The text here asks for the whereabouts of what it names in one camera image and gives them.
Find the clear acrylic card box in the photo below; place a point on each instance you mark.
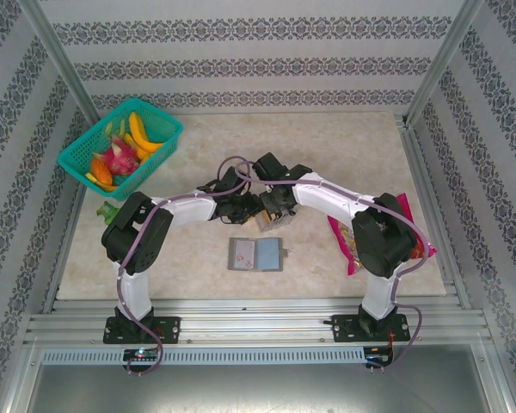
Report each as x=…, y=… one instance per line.
x=279, y=224

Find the grey card holder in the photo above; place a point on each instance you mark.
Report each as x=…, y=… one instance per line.
x=268, y=254

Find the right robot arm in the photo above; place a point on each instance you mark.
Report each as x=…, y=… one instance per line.
x=327, y=193

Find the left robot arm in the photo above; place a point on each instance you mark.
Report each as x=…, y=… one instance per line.
x=185, y=211

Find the gold credit card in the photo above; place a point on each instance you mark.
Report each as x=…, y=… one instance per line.
x=263, y=220

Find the pink floral card insert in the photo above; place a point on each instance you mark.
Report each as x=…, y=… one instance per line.
x=245, y=254

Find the pink fruit candy bag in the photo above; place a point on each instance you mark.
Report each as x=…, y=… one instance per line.
x=344, y=241

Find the teal plastic basket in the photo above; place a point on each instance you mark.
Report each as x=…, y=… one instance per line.
x=167, y=129

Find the orange toy banana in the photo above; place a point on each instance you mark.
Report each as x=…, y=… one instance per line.
x=139, y=151

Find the yellow toy banana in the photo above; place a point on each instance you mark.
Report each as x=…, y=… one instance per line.
x=144, y=137

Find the pink toy dragon fruit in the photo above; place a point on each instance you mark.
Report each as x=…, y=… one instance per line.
x=118, y=159

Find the green toy piece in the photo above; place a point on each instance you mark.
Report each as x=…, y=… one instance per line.
x=105, y=211

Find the green toy fruit slice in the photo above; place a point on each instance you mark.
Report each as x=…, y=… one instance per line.
x=121, y=127

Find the orange toy fruit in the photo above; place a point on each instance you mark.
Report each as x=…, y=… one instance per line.
x=100, y=170

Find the yellow toy fruit slice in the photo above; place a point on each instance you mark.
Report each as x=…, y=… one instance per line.
x=91, y=177

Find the small controller board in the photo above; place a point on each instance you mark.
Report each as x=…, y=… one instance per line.
x=139, y=355
x=378, y=356

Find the aluminium front rail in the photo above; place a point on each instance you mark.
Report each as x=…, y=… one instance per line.
x=258, y=322

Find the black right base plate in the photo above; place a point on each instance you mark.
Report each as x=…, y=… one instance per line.
x=342, y=329

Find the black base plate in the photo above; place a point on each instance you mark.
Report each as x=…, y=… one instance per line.
x=342, y=329
x=172, y=329

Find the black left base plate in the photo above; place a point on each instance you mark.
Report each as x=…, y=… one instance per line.
x=172, y=329

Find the aluminium frame post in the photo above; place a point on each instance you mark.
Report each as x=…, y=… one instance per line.
x=443, y=56
x=59, y=56

